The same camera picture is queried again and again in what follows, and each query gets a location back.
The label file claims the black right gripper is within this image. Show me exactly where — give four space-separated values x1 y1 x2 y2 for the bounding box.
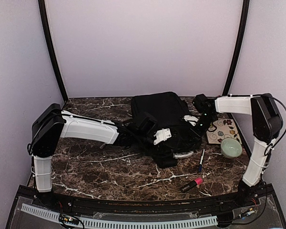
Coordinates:
188 113 217 142

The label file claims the black student backpack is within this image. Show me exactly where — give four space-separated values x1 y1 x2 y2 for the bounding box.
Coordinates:
128 92 202 168

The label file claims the pink and black highlighter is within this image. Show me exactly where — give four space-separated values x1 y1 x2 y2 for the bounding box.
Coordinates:
180 177 203 193

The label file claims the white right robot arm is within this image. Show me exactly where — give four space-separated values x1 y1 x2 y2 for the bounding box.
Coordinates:
183 94 286 187

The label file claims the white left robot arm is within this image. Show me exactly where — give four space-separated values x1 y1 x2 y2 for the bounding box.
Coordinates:
27 103 172 208

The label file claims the floral ceramic tile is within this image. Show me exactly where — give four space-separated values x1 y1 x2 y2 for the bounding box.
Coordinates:
206 118 242 145

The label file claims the white pen with blue cap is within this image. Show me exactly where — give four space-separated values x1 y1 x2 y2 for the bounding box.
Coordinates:
198 149 205 173

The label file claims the pale green ceramic bowl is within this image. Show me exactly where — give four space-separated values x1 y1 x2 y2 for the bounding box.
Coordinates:
220 138 243 159

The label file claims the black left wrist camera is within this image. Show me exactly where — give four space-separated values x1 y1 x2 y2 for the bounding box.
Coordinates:
134 112 158 135

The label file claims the black front rail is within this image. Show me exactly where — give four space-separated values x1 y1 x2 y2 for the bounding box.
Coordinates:
16 185 274 215

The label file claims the black right frame post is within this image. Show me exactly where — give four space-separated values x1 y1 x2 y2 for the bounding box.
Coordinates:
222 0 250 96

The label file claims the black frame post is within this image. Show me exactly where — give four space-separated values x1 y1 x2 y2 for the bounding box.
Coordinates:
222 0 250 96
38 0 69 102

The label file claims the grey slotted cable duct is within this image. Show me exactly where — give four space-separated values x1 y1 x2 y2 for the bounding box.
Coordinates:
20 203 218 229

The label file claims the black left frame post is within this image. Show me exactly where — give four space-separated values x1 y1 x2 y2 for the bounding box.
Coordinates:
38 0 69 102

